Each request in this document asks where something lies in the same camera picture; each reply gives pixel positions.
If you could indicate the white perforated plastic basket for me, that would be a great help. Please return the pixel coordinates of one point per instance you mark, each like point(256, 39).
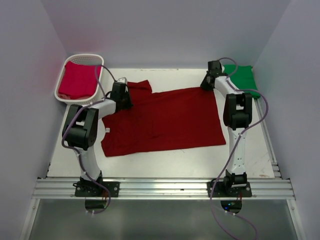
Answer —
point(82, 59)

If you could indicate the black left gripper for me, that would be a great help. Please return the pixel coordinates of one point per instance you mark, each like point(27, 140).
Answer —
point(125, 100)

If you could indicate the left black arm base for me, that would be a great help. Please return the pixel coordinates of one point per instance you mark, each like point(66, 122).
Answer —
point(89, 189)

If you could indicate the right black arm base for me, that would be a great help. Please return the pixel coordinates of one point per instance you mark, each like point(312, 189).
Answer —
point(222, 191)

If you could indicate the dark red t shirt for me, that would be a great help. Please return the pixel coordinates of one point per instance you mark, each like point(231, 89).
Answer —
point(163, 121)

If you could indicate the aluminium mounting rail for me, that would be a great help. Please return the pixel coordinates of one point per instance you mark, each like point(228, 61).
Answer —
point(163, 188)

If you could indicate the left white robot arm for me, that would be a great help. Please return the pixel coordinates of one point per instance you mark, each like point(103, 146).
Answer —
point(80, 128)

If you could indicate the folded pink t shirt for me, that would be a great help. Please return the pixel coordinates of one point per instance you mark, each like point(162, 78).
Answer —
point(79, 81)

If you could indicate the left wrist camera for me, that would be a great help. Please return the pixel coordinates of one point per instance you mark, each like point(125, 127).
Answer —
point(122, 80)

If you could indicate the folded green t shirt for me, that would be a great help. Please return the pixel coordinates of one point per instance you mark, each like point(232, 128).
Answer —
point(243, 78)

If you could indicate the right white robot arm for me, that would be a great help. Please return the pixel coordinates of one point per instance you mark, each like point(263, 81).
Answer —
point(237, 117)

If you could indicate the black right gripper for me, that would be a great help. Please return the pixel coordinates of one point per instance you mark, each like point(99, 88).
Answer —
point(207, 83)

